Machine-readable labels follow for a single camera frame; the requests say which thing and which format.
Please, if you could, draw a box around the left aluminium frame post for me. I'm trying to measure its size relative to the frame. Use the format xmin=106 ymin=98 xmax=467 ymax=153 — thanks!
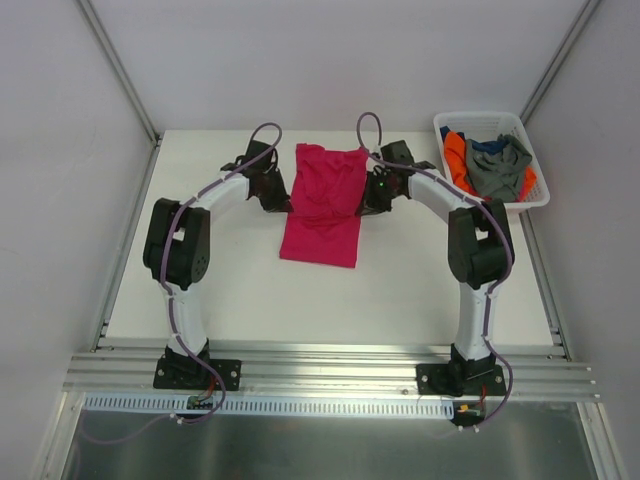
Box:
xmin=74 ymin=0 xmax=161 ymax=146

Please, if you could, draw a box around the white plastic laundry basket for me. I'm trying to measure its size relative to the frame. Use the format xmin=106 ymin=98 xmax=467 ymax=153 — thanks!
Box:
xmin=432 ymin=110 xmax=552 ymax=217

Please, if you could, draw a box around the right aluminium frame post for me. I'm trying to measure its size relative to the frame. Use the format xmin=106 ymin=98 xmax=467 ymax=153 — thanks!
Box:
xmin=519 ymin=0 xmax=603 ymax=124

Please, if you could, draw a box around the grey t shirt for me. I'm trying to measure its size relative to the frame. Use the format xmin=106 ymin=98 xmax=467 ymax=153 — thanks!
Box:
xmin=465 ymin=134 xmax=533 ymax=203

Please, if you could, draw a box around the aluminium mounting rail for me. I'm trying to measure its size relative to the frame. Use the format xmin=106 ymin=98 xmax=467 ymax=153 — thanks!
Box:
xmin=63 ymin=338 xmax=602 ymax=403

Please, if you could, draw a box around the blue t shirt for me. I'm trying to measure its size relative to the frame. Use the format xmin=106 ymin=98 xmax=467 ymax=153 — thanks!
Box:
xmin=439 ymin=126 xmax=507 ymax=155

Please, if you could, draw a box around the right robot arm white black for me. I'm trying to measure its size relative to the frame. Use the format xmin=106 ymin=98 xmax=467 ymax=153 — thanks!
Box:
xmin=357 ymin=140 xmax=515 ymax=397

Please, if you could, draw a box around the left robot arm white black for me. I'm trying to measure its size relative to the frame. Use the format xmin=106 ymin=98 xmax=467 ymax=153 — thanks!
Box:
xmin=143 ymin=140 xmax=293 ymax=388

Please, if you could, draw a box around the pink t shirt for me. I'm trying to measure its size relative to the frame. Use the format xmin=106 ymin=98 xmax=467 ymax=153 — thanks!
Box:
xmin=279 ymin=143 xmax=367 ymax=269

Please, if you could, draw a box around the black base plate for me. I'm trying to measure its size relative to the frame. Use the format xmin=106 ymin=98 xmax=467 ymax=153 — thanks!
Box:
xmin=152 ymin=357 xmax=242 ymax=392
xmin=416 ymin=363 xmax=507 ymax=398

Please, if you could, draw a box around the aluminium frame post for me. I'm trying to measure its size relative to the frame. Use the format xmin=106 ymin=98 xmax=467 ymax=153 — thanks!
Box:
xmin=519 ymin=0 xmax=603 ymax=124
xmin=74 ymin=0 xmax=161 ymax=146

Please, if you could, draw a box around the white slotted cable duct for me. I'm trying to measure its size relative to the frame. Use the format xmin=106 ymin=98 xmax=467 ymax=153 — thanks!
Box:
xmin=84 ymin=393 xmax=454 ymax=420

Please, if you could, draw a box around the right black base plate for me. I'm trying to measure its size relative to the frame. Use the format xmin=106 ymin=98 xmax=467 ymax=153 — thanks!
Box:
xmin=416 ymin=363 xmax=507 ymax=398

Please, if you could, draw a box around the orange t shirt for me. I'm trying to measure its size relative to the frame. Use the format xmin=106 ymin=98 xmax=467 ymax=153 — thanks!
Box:
xmin=443 ymin=130 xmax=537 ymax=202

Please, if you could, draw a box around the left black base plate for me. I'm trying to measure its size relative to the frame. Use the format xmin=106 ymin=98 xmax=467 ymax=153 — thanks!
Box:
xmin=152 ymin=357 xmax=242 ymax=392

